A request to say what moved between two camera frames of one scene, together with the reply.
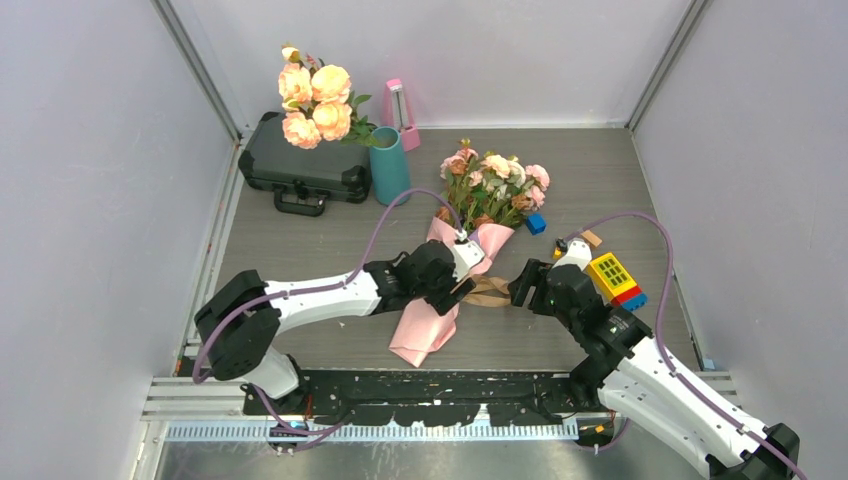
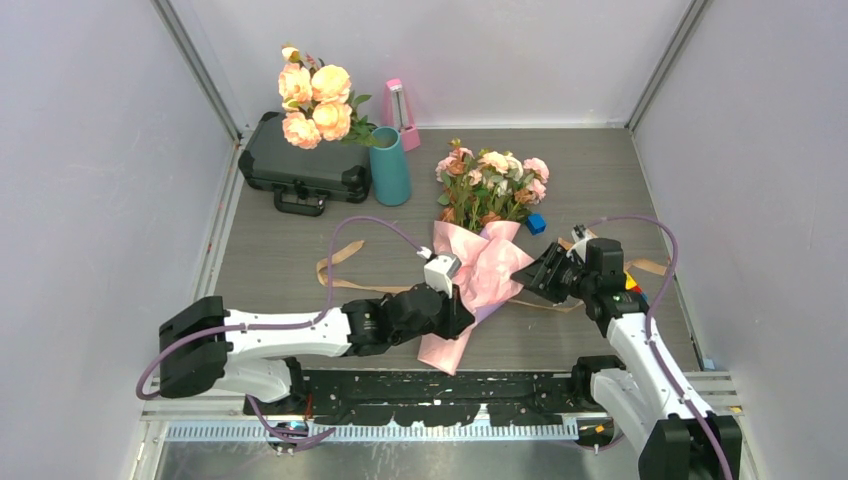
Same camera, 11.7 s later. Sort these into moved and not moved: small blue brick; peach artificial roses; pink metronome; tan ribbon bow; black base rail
Moved: tan ribbon bow
Not moved: black base rail; peach artificial roses; small blue brick; pink metronome
